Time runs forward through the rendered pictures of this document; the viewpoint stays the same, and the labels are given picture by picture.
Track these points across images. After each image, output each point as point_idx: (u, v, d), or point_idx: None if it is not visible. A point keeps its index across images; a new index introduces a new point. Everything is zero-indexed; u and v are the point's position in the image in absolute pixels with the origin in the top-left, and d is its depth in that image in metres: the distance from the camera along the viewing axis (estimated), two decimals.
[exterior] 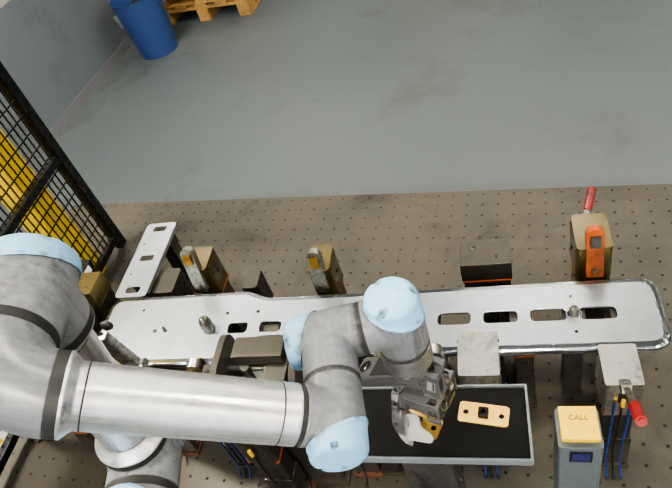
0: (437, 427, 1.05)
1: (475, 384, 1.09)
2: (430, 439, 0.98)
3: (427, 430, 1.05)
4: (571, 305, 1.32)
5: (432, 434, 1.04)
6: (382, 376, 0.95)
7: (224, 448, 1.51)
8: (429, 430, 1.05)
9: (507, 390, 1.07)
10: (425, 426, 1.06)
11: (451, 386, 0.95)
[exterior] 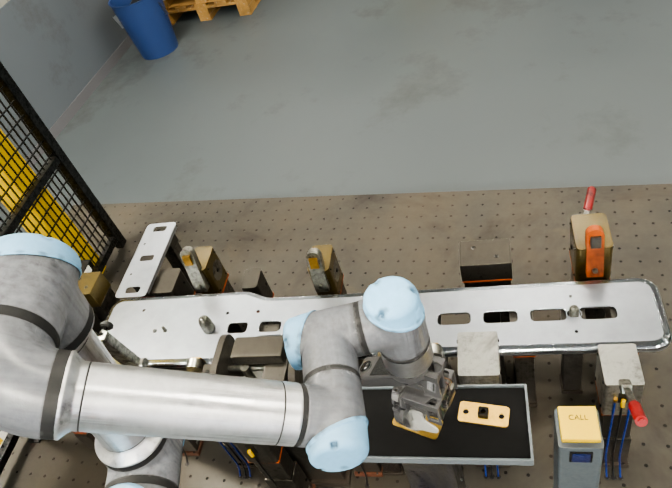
0: (437, 427, 1.05)
1: (475, 384, 1.09)
2: (435, 430, 0.99)
3: (427, 430, 1.05)
4: (571, 305, 1.32)
5: (432, 434, 1.04)
6: (382, 376, 0.94)
7: (224, 448, 1.51)
8: None
9: (507, 390, 1.07)
10: None
11: (451, 386, 0.94)
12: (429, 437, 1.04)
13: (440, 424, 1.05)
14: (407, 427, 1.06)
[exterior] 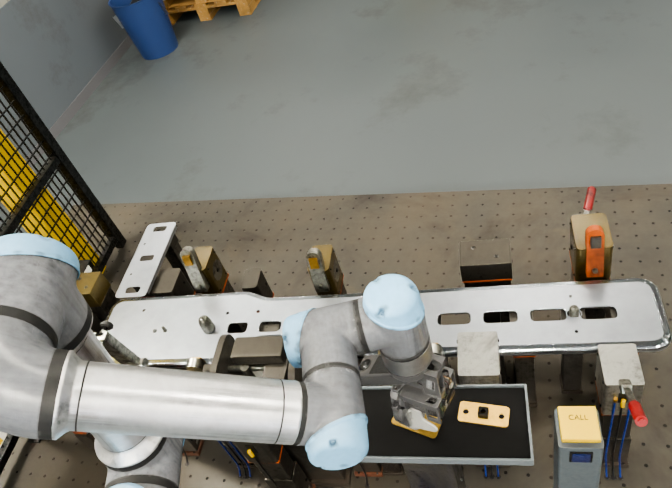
0: (436, 426, 1.05)
1: (475, 384, 1.09)
2: (434, 429, 0.99)
3: None
4: (571, 305, 1.32)
5: (431, 433, 1.04)
6: (382, 374, 0.94)
7: (224, 448, 1.51)
8: None
9: (507, 390, 1.07)
10: None
11: (451, 384, 0.94)
12: (428, 436, 1.04)
13: (439, 423, 1.05)
14: (406, 426, 1.06)
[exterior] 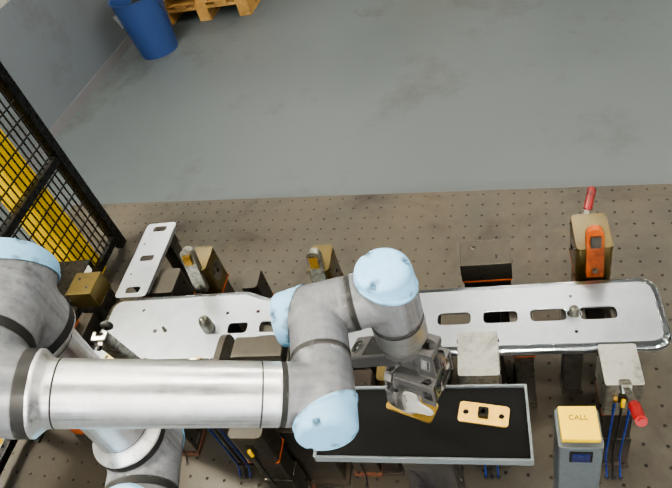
0: (432, 410, 1.01)
1: (475, 384, 1.09)
2: (430, 413, 0.95)
3: (422, 413, 1.01)
4: (571, 305, 1.32)
5: (427, 417, 1.01)
6: (375, 355, 0.91)
7: (224, 448, 1.51)
8: None
9: (507, 390, 1.07)
10: None
11: (447, 365, 0.91)
12: (424, 421, 1.00)
13: (435, 407, 1.01)
14: (401, 410, 1.03)
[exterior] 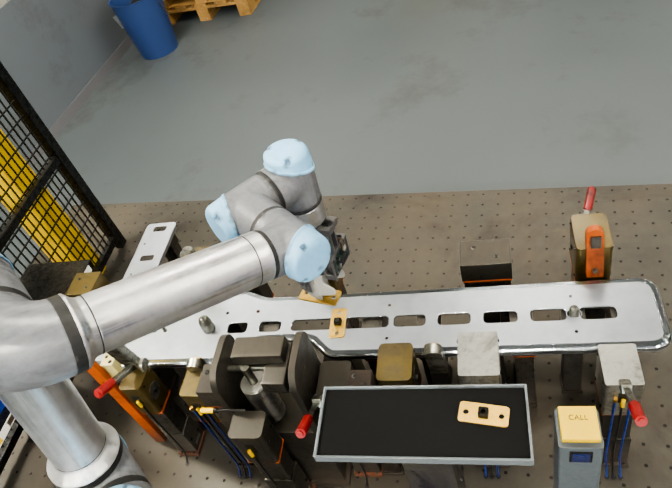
0: (336, 296, 1.22)
1: (475, 384, 1.09)
2: (333, 292, 1.16)
3: (328, 299, 1.22)
4: (571, 305, 1.32)
5: (332, 301, 1.21)
6: None
7: (224, 448, 1.51)
8: (330, 299, 1.22)
9: (507, 390, 1.07)
10: (326, 297, 1.22)
11: (344, 247, 1.12)
12: (330, 304, 1.21)
13: (339, 294, 1.22)
14: (311, 299, 1.23)
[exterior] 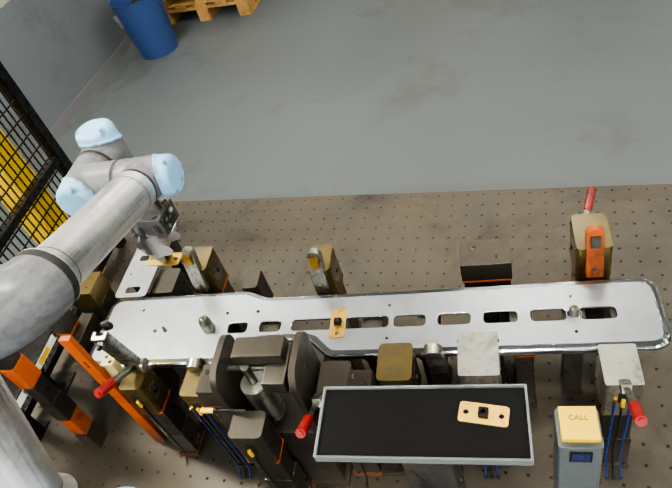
0: (178, 257, 1.39)
1: (475, 384, 1.09)
2: (170, 251, 1.33)
3: (171, 260, 1.39)
4: (571, 305, 1.32)
5: (175, 262, 1.38)
6: None
7: (224, 448, 1.51)
8: (172, 260, 1.39)
9: (507, 390, 1.07)
10: (170, 259, 1.39)
11: (170, 208, 1.29)
12: (173, 264, 1.38)
13: (180, 255, 1.39)
14: (157, 263, 1.39)
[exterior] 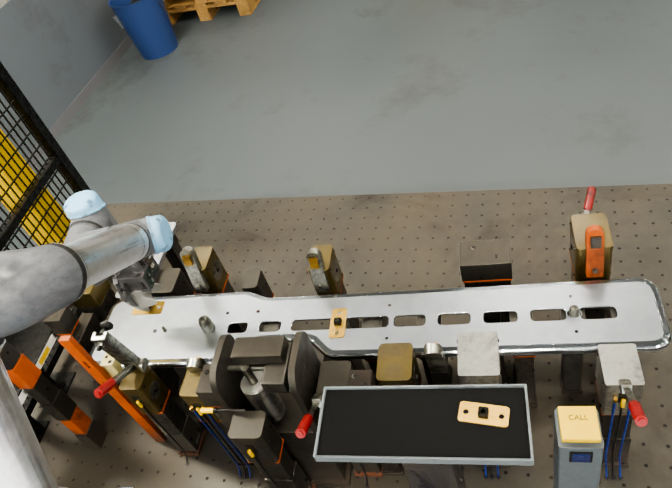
0: (161, 306, 1.51)
1: (475, 384, 1.09)
2: (153, 302, 1.45)
3: (154, 309, 1.51)
4: (571, 305, 1.32)
5: (158, 310, 1.50)
6: None
7: (224, 448, 1.51)
8: (156, 309, 1.51)
9: (507, 390, 1.07)
10: (153, 308, 1.51)
11: (152, 264, 1.42)
12: (156, 313, 1.50)
13: (163, 303, 1.52)
14: (141, 312, 1.51)
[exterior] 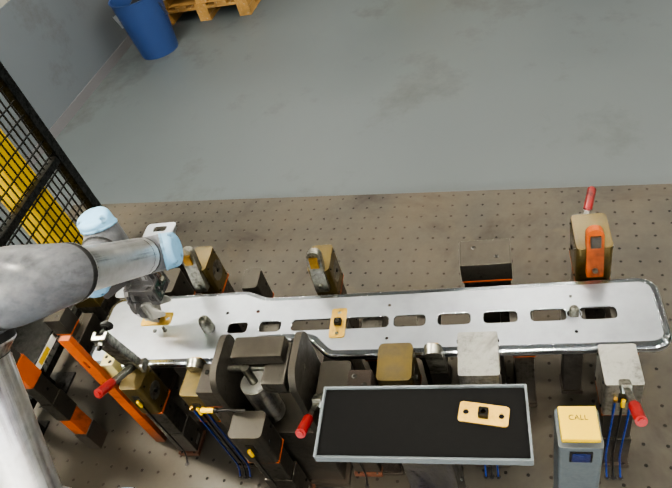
0: (170, 317, 1.55)
1: (475, 384, 1.09)
2: (163, 313, 1.49)
3: (163, 320, 1.55)
4: (571, 305, 1.32)
5: (167, 322, 1.54)
6: None
7: (224, 448, 1.51)
8: (165, 320, 1.54)
9: (507, 390, 1.07)
10: (162, 319, 1.55)
11: (161, 277, 1.45)
12: (165, 324, 1.54)
13: (171, 315, 1.55)
14: (150, 323, 1.55)
